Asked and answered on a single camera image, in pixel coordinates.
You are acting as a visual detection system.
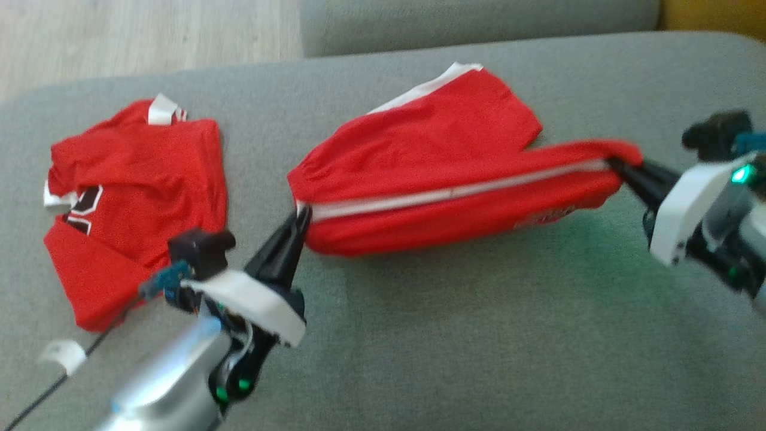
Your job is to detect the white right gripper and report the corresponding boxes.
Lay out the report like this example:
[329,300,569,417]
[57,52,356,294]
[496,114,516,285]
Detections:
[607,153,758,267]

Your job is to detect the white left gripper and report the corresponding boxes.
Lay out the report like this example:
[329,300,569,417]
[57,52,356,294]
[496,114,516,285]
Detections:
[183,207,312,348]

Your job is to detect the red basketball jersey with number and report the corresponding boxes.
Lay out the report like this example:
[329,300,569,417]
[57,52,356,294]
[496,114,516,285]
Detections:
[43,94,228,333]

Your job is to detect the red shorts with white stripe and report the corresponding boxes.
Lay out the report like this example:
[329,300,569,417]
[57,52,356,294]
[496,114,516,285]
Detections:
[287,62,644,257]

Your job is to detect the yellow furniture panel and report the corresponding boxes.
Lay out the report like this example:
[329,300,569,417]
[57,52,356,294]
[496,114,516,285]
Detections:
[658,0,766,43]

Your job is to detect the large grey sofa seat cushion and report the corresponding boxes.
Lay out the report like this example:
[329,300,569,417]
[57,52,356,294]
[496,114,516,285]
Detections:
[0,31,766,431]

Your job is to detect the small grey sofa cushion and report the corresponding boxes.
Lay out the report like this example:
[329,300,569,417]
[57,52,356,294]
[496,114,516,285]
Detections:
[299,0,662,59]

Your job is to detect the right arm cable blue plug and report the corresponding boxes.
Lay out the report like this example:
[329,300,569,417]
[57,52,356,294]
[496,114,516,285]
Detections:
[733,132,766,157]

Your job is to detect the white tape on cable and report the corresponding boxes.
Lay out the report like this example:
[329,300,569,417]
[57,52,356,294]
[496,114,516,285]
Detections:
[39,339,87,377]

